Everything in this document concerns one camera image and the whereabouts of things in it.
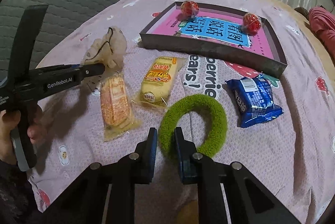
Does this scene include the green fuzzy ring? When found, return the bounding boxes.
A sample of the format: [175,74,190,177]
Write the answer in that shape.
[158,94,228,159]

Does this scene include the orange snack cake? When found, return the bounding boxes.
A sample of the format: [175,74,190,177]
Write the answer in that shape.
[100,74,141,142]

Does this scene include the beige mesh scrunchie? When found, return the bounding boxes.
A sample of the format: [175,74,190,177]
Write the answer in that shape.
[81,26,127,70]

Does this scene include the yellow snack cake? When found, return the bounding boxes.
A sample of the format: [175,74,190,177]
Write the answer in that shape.
[134,56,186,108]

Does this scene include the blue snack packet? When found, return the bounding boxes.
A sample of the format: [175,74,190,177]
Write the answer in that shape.
[226,74,283,128]

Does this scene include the person's left hand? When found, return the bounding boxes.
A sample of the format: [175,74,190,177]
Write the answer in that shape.
[0,104,45,165]

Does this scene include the pink strawberry print blanket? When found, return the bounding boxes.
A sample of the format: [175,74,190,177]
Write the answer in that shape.
[28,0,334,223]

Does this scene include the dark tray with pink book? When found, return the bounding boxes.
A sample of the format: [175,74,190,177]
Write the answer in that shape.
[140,2,287,78]

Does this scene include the red wrapped ball right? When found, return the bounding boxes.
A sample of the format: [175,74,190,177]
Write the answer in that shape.
[241,13,262,36]

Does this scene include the red wrapped ball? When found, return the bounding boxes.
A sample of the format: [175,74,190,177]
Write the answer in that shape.
[241,13,262,36]
[180,0,199,19]

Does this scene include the red wrapped ball left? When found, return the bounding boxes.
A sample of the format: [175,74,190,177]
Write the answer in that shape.
[180,0,199,19]

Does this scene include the pink quilt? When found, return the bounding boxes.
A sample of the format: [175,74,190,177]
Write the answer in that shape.
[308,6,335,62]

